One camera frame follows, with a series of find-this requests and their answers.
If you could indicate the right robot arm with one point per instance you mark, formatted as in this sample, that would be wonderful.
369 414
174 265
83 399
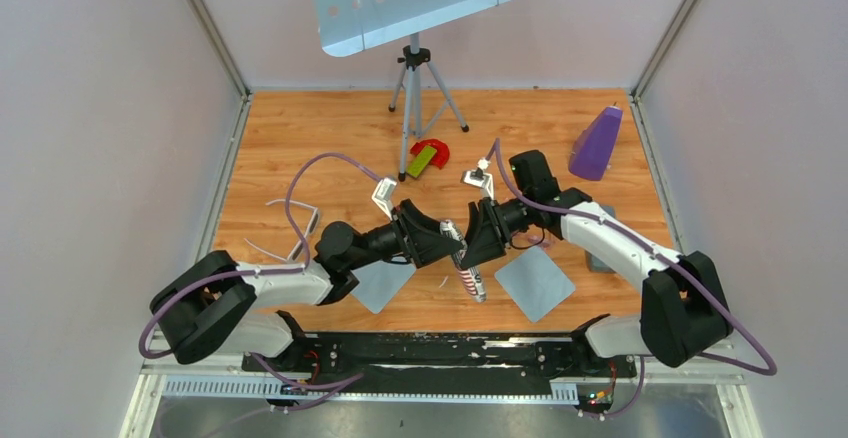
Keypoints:
680 294

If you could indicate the green rectangular block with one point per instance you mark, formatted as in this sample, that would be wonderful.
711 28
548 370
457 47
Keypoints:
421 160

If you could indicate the striped printed glasses pouch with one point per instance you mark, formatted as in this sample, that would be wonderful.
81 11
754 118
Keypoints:
470 277

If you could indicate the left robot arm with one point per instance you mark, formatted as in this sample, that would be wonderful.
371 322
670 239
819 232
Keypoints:
213 306

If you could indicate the left blue cleaning cloth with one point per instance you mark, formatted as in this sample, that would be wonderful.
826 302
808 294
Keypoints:
379 283

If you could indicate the red curved plastic piece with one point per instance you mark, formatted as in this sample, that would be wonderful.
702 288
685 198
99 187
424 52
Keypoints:
442 151

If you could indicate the right blue cleaning cloth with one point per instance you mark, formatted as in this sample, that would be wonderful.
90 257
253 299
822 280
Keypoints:
535 283

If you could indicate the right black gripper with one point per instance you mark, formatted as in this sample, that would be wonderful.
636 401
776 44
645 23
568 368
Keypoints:
486 244

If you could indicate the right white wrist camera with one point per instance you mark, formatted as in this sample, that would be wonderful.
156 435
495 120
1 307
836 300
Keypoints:
480 178

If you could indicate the white slotted cable duct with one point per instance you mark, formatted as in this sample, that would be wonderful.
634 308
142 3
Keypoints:
260 387

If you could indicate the grey tripod stand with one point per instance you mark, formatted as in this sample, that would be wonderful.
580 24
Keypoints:
415 57

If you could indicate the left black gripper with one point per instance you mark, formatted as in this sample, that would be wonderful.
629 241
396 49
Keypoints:
429 230

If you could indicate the grey glasses case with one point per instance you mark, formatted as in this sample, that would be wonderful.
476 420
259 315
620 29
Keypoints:
594 264

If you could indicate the blue cleaning cloth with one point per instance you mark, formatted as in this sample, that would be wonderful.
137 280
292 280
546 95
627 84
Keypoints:
379 283
535 283

